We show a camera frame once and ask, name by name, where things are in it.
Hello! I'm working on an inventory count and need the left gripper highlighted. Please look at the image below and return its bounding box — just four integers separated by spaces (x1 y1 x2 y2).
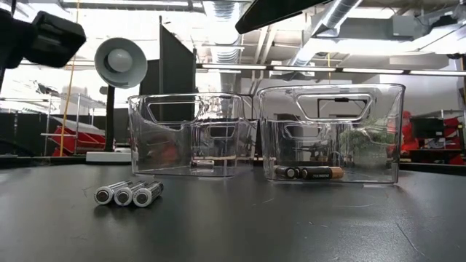
0 9 87 71

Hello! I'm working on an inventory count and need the silver black battery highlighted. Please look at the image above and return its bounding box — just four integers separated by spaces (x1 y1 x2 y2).
189 159 216 169
114 180 150 207
93 180 134 206
132 180 165 208

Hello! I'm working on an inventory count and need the white desk lamp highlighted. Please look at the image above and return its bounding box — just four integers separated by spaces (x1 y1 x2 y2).
85 37 149 164

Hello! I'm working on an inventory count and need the metal shelf rack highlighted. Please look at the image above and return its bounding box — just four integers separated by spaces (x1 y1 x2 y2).
39 92 96 157

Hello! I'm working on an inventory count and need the red sloped rack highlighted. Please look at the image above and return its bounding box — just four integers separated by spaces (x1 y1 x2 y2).
50 125 107 157

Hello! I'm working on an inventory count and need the black partition panel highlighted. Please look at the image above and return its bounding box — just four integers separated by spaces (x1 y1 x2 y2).
139 16 197 123

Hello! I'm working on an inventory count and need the clear plastic bin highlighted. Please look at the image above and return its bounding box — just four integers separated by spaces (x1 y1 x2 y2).
127 92 258 178
256 83 406 185

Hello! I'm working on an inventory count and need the person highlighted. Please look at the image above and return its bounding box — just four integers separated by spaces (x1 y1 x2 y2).
400 111 419 154

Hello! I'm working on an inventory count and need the black computer monitor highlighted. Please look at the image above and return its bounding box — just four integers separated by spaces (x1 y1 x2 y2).
410 116 446 141

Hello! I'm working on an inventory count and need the silver ventilation duct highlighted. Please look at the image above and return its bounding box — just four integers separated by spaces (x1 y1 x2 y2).
287 0 365 68
202 0 252 66

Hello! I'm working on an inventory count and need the yellow hanging cord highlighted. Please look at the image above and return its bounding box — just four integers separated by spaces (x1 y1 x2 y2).
59 0 80 157

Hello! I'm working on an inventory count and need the black ceiling light rail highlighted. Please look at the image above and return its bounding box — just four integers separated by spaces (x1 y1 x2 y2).
196 63 466 77

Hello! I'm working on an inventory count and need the grey rectangular duct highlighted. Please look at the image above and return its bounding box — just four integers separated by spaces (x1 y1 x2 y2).
316 16 419 41

